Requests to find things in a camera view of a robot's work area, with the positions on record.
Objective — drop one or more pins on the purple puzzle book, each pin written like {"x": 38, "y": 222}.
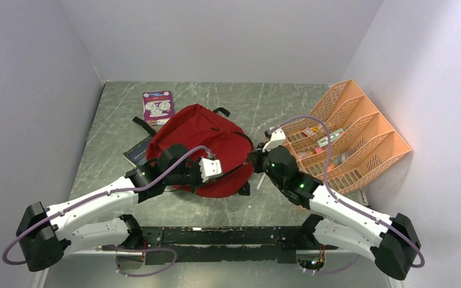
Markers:
{"x": 158, "y": 107}

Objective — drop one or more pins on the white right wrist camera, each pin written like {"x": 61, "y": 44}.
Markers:
{"x": 276, "y": 137}

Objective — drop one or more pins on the blue white marker pen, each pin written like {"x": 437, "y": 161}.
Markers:
{"x": 260, "y": 183}

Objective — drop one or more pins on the red student backpack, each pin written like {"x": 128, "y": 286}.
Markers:
{"x": 194, "y": 126}

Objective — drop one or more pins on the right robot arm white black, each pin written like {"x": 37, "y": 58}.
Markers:
{"x": 390, "y": 242}

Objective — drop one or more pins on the white green ruler case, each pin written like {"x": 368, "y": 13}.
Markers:
{"x": 323, "y": 142}

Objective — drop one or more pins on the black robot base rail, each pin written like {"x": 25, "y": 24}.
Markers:
{"x": 282, "y": 244}

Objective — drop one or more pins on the blue paperback book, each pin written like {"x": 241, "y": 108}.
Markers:
{"x": 136, "y": 155}

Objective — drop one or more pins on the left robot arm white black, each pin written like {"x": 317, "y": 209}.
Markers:
{"x": 46, "y": 234}

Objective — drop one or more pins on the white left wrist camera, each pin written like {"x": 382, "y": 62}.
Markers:
{"x": 210, "y": 169}

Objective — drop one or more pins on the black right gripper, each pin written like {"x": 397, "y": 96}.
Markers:
{"x": 256, "y": 157}

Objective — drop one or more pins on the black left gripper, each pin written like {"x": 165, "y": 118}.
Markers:
{"x": 192, "y": 186}

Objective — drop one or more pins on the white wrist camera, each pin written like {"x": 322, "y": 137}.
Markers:
{"x": 210, "y": 169}
{"x": 276, "y": 137}

